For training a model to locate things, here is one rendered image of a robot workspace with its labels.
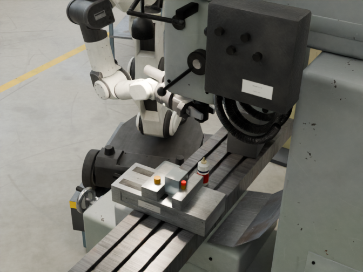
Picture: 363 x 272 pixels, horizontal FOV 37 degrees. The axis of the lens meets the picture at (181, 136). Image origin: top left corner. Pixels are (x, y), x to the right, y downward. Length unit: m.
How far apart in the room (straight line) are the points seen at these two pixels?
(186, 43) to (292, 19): 0.52
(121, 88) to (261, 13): 0.99
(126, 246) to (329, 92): 0.78
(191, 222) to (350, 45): 0.72
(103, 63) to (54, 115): 2.23
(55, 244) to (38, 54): 2.60
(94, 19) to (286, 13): 1.00
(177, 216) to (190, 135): 1.18
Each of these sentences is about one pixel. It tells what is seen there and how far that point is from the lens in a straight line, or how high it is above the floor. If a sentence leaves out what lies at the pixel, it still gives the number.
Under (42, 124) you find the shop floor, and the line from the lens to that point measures 4.12.
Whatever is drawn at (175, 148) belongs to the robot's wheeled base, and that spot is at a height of 0.57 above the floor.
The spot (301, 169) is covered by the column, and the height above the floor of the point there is 1.30.
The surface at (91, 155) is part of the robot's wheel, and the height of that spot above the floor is 0.60.
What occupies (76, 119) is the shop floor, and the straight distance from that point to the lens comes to 4.14.
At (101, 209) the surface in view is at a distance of 2.12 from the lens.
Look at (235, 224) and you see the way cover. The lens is 1.84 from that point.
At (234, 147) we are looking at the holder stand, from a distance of 2.05.
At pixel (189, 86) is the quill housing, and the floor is 1.36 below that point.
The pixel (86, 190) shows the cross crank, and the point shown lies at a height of 0.68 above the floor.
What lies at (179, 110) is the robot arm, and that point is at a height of 1.23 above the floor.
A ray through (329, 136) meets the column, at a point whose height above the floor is 1.41.
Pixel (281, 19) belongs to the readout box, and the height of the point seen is 1.72.
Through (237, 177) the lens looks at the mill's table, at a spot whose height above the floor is 0.93.
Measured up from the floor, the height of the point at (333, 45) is 1.59.
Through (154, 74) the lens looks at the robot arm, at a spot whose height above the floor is 1.29.
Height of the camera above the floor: 2.08
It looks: 32 degrees down
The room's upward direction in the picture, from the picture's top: 1 degrees clockwise
